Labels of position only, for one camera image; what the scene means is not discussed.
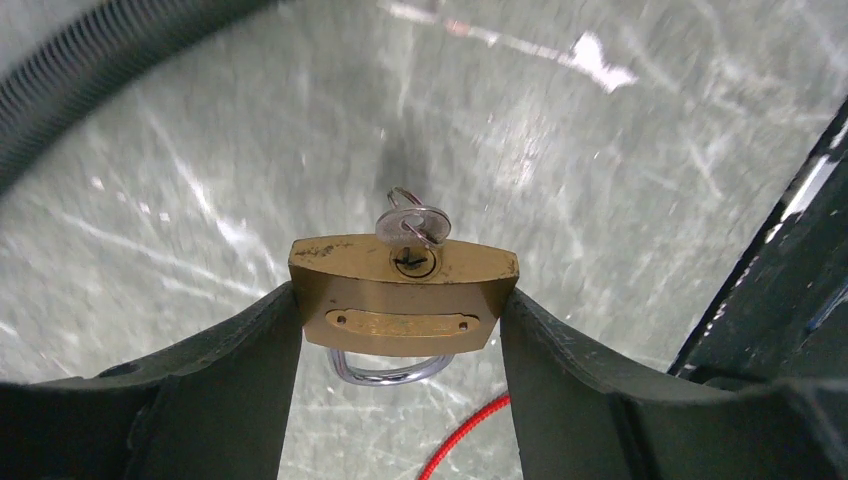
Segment brass padlock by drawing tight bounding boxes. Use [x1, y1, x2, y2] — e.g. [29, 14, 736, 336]
[288, 234, 519, 385]

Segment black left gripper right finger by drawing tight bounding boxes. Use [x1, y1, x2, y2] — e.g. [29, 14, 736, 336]
[501, 291, 847, 479]

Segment small silver key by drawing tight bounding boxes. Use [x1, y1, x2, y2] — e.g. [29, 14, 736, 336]
[375, 186, 452, 249]

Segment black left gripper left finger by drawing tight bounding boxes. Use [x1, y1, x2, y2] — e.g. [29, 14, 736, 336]
[1, 284, 302, 479]

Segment red wire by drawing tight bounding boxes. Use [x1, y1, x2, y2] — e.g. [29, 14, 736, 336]
[417, 394, 512, 480]

